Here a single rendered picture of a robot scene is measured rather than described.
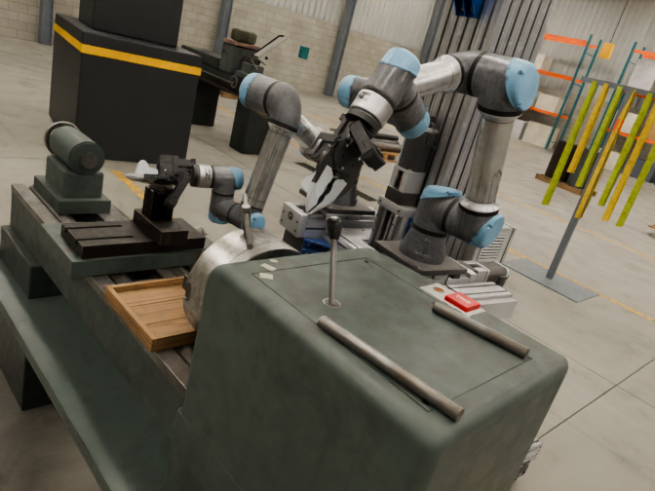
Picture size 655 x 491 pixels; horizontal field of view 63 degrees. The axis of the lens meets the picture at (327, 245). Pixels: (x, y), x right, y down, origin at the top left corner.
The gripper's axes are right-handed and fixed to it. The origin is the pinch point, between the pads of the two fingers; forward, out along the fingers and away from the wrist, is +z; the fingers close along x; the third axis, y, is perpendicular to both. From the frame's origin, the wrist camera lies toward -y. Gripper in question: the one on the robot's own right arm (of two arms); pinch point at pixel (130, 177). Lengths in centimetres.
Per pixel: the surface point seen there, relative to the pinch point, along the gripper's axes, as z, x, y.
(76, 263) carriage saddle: 14.2, -9.3, -25.1
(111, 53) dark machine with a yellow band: -37, -378, 205
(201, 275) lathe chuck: -9, 44, -31
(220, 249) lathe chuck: -14, 45, -26
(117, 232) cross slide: 1.4, -18.8, -14.4
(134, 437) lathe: 0, 2, -76
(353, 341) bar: -21, 92, -44
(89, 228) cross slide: 9.8, -20.2, -13.1
